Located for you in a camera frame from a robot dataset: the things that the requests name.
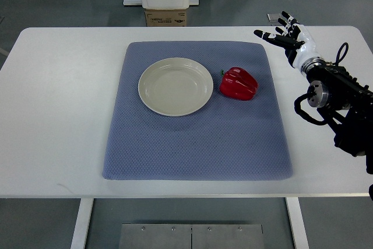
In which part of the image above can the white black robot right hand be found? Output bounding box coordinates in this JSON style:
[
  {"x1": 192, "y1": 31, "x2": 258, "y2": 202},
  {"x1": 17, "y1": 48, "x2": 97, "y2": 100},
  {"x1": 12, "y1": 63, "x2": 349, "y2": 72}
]
[{"x1": 254, "y1": 11, "x2": 321, "y2": 74}]

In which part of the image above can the red bell pepper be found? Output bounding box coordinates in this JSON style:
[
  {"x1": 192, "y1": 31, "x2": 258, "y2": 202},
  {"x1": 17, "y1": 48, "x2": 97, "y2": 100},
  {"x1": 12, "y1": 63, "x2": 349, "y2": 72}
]
[{"x1": 219, "y1": 67, "x2": 259, "y2": 101}]

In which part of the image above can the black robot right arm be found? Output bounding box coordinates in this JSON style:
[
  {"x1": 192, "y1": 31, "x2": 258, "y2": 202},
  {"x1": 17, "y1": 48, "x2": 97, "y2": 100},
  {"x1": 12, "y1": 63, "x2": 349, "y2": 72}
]
[{"x1": 294, "y1": 58, "x2": 372, "y2": 174}]

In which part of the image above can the small grey floor plate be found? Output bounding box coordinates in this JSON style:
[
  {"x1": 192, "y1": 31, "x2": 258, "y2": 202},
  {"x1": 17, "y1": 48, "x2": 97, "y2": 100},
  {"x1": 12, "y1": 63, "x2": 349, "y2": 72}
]
[{"x1": 266, "y1": 13, "x2": 282, "y2": 23}]

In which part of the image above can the cream ceramic plate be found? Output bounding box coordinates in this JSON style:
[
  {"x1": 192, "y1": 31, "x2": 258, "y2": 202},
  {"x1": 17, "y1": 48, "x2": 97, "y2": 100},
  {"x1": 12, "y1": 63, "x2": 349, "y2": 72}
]
[{"x1": 138, "y1": 57, "x2": 214, "y2": 117}]

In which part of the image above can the blue-grey textured mat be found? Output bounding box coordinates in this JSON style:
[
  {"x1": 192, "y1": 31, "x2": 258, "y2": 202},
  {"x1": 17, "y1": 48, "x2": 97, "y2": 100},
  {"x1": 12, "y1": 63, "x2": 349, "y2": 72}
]
[{"x1": 103, "y1": 41, "x2": 293, "y2": 181}]

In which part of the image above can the cardboard box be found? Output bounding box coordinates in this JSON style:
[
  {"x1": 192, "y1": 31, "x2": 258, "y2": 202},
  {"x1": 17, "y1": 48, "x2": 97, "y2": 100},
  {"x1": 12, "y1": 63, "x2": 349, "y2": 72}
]
[{"x1": 145, "y1": 9, "x2": 187, "y2": 27}]

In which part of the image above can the right white table leg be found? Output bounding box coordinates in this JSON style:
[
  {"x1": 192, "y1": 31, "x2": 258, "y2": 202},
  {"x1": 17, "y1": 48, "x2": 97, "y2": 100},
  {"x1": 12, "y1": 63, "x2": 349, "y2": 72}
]
[{"x1": 286, "y1": 197, "x2": 309, "y2": 249}]

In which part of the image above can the white table leg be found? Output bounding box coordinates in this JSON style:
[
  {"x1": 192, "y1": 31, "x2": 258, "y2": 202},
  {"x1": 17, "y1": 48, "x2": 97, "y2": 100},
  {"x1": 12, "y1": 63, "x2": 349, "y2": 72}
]
[
  {"x1": 286, "y1": 197, "x2": 309, "y2": 249},
  {"x1": 71, "y1": 198, "x2": 94, "y2": 249}
]

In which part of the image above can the left white table leg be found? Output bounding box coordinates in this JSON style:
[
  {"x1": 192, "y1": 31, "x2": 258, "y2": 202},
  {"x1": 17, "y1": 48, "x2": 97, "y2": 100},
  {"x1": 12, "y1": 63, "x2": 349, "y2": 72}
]
[{"x1": 71, "y1": 198, "x2": 94, "y2": 249}]

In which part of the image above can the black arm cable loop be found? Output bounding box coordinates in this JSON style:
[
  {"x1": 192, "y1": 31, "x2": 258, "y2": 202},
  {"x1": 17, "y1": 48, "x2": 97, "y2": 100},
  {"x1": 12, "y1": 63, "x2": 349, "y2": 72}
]
[{"x1": 335, "y1": 42, "x2": 350, "y2": 68}]

